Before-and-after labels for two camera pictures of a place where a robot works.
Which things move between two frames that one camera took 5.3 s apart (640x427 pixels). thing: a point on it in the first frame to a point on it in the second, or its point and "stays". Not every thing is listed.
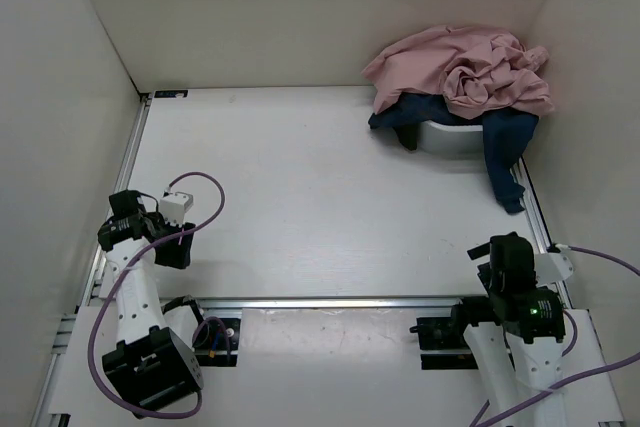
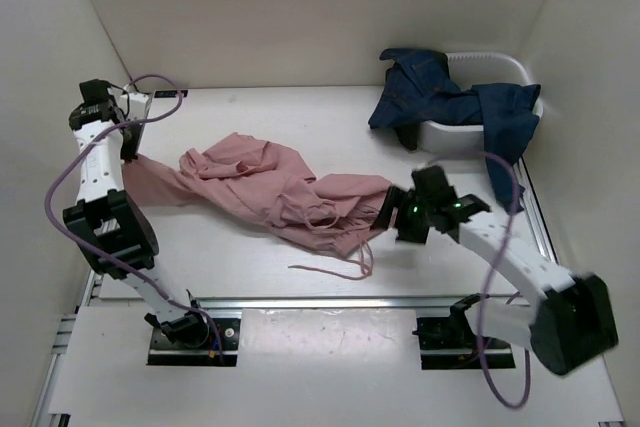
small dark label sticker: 171,94 stays
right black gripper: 484,273 to 398,198
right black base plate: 443,345 stays
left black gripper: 178,256 to 130,153
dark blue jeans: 507,136 stays
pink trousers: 472,70 to 258,190
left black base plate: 216,340 stays
